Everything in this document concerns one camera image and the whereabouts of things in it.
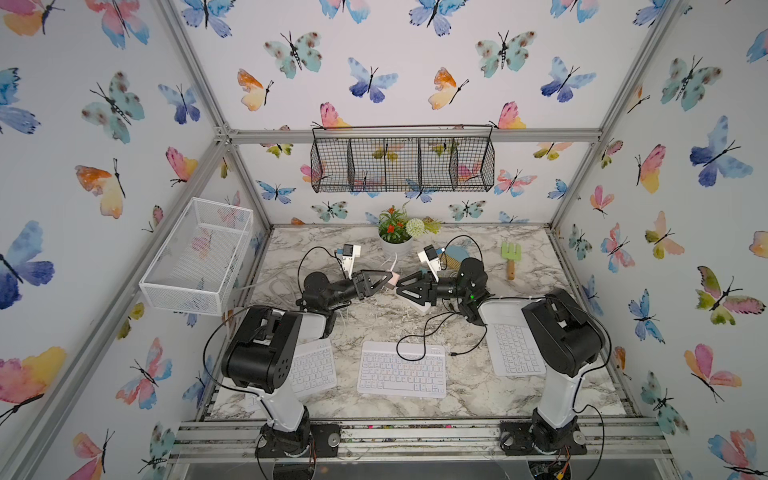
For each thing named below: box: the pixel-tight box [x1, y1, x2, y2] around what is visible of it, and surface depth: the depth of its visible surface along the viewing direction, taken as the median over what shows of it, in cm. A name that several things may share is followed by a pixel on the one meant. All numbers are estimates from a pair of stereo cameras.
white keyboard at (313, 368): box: [290, 338, 337, 400], surface depth 86 cm
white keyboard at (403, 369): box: [357, 341, 447, 399], surface depth 86 cm
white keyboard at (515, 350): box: [477, 300, 547, 376], surface depth 86 cm
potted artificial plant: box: [378, 200, 442, 256], surface depth 103 cm
